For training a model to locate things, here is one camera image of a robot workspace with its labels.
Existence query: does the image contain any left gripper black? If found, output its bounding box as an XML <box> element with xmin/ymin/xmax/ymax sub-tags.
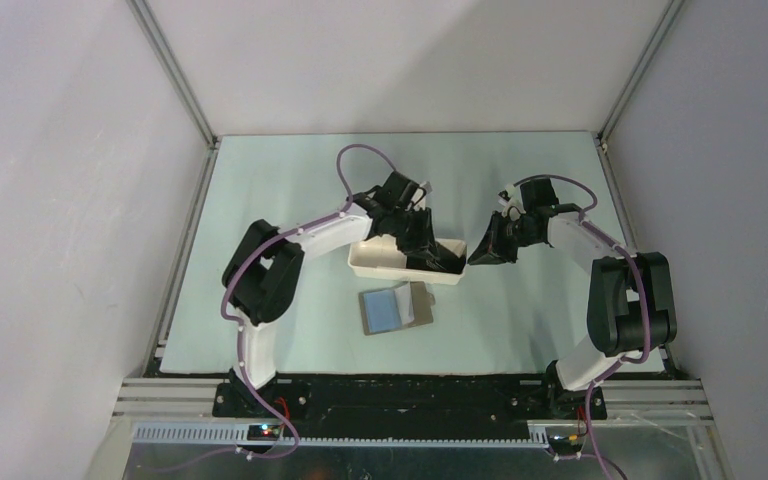
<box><xmin>388</xmin><ymin>206</ymin><xmax>440</xmax><ymax>262</ymax></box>

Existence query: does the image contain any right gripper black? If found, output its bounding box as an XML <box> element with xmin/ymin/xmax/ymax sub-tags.
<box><xmin>468</xmin><ymin>211</ymin><xmax>541</xmax><ymax>266</ymax></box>

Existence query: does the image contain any beige card holder wallet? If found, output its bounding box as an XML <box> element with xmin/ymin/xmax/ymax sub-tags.
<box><xmin>358</xmin><ymin>282</ymin><xmax>436</xmax><ymax>336</ymax></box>

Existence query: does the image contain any white plastic tray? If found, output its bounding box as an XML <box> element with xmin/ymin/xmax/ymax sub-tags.
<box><xmin>347</xmin><ymin>236</ymin><xmax>464</xmax><ymax>285</ymax></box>

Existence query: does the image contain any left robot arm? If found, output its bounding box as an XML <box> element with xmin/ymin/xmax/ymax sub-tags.
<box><xmin>220</xmin><ymin>172</ymin><xmax>466</xmax><ymax>417</ymax></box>

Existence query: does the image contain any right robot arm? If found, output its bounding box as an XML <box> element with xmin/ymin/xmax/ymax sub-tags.
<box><xmin>467</xmin><ymin>174</ymin><xmax>677</xmax><ymax>418</ymax></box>

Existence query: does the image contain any black credit cards stack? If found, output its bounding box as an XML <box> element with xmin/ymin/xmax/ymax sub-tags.
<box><xmin>410</xmin><ymin>242</ymin><xmax>466</xmax><ymax>275</ymax></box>

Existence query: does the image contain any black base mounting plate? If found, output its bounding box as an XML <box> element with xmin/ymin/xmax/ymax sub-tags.
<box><xmin>212</xmin><ymin>374</ymin><xmax>607</xmax><ymax>441</ymax></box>

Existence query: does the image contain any right circuit board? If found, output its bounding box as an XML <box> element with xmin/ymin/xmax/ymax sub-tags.
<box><xmin>549</xmin><ymin>434</ymin><xmax>586</xmax><ymax>444</ymax></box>

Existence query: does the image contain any circuit board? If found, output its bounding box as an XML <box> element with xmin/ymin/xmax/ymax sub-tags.
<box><xmin>247</xmin><ymin>424</ymin><xmax>282</xmax><ymax>441</ymax></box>
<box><xmin>549</xmin><ymin>434</ymin><xmax>586</xmax><ymax>444</ymax></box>

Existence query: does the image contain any left circuit board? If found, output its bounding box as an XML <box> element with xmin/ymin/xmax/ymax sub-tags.
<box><xmin>247</xmin><ymin>424</ymin><xmax>282</xmax><ymax>441</ymax></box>

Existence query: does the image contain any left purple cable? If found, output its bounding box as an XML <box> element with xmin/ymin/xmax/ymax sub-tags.
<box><xmin>219</xmin><ymin>143</ymin><xmax>402</xmax><ymax>462</ymax></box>

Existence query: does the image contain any aluminium frame rail front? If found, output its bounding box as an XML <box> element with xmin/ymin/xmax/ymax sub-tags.
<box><xmin>114</xmin><ymin>374</ymin><xmax>713</xmax><ymax>447</ymax></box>

